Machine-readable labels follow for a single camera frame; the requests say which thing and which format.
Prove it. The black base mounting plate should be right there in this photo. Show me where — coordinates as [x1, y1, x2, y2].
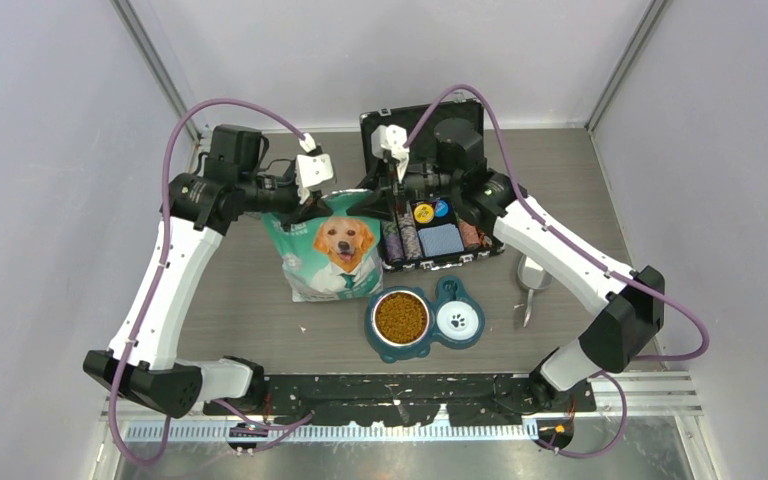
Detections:
[203, 373, 596, 427]

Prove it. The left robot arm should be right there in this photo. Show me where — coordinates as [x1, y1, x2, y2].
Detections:
[83, 125, 334, 419]

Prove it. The yellow big blind button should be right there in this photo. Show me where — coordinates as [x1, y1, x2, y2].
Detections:
[413, 203, 435, 224]

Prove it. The blue card deck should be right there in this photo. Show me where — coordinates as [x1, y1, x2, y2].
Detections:
[418, 224, 464, 257]

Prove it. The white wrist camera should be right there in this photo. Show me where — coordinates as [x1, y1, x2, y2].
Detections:
[295, 133, 336, 204]
[370, 124, 410, 183]

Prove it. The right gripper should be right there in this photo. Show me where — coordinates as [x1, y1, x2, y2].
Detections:
[347, 156, 459, 224]

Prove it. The green pet food bag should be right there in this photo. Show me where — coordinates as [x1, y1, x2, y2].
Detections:
[262, 189, 383, 303]

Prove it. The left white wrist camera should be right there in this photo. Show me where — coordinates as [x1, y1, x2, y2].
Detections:
[295, 133, 336, 204]

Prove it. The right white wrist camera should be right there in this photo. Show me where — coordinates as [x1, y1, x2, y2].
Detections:
[370, 124, 410, 183]

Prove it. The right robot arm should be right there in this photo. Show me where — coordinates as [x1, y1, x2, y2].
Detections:
[352, 118, 665, 411]

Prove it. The teal double pet bowl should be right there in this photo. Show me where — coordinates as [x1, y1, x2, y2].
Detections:
[364, 275, 486, 363]

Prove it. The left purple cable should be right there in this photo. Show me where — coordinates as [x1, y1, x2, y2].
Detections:
[107, 98, 316, 466]

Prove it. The black poker chip case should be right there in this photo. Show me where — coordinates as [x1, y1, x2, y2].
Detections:
[359, 99, 504, 272]

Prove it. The blue small blind button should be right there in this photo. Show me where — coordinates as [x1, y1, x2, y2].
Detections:
[434, 200, 449, 218]

